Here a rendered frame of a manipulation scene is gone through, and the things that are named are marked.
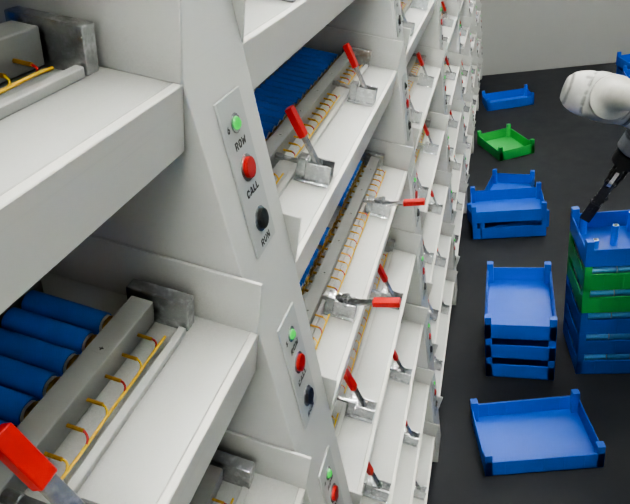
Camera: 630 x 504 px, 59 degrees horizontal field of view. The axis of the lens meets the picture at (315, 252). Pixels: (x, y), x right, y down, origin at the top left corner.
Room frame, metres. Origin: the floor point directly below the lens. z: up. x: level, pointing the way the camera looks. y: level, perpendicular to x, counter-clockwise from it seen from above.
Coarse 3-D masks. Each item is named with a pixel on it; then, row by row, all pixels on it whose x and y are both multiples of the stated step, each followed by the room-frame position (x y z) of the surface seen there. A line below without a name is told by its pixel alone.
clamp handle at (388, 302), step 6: (348, 300) 0.59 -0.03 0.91; (354, 300) 0.58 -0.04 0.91; (360, 300) 0.58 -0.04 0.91; (366, 300) 0.58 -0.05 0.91; (372, 300) 0.57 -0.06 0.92; (378, 300) 0.57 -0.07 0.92; (384, 300) 0.56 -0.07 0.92; (390, 300) 0.56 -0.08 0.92; (396, 300) 0.56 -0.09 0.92; (378, 306) 0.56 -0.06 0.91; (384, 306) 0.56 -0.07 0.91; (390, 306) 0.56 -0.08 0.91; (396, 306) 0.55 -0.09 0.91
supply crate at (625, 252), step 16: (576, 208) 1.37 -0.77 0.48; (576, 224) 1.33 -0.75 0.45; (592, 224) 1.37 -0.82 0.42; (608, 224) 1.35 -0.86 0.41; (624, 224) 1.34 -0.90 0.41; (576, 240) 1.30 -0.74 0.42; (592, 240) 1.20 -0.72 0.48; (608, 240) 1.29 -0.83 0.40; (624, 240) 1.27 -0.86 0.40; (592, 256) 1.19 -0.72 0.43; (608, 256) 1.18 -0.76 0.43; (624, 256) 1.17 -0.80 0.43
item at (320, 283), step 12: (372, 156) 0.99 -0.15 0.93; (372, 168) 0.94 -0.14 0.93; (360, 180) 0.90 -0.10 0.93; (372, 180) 0.93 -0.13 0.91; (360, 192) 0.86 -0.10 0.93; (360, 204) 0.82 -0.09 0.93; (348, 216) 0.78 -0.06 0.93; (348, 228) 0.75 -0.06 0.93; (336, 240) 0.71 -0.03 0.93; (336, 252) 0.68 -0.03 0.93; (324, 264) 0.66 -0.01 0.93; (336, 264) 0.68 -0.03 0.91; (348, 264) 0.68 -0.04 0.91; (324, 276) 0.63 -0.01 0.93; (312, 288) 0.60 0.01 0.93; (324, 288) 0.61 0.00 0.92; (312, 300) 0.58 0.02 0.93; (312, 312) 0.56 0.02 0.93; (324, 324) 0.55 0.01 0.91
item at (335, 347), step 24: (384, 144) 1.00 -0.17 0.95; (384, 168) 0.99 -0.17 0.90; (408, 168) 0.99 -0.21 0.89; (384, 192) 0.90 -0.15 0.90; (336, 216) 0.82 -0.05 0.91; (360, 240) 0.75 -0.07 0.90; (384, 240) 0.76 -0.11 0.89; (360, 264) 0.69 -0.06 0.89; (336, 288) 0.64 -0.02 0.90; (360, 288) 0.64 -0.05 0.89; (360, 312) 0.59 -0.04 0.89; (312, 336) 0.54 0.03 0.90; (336, 336) 0.54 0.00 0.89; (336, 360) 0.50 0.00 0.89; (336, 384) 0.43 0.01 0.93
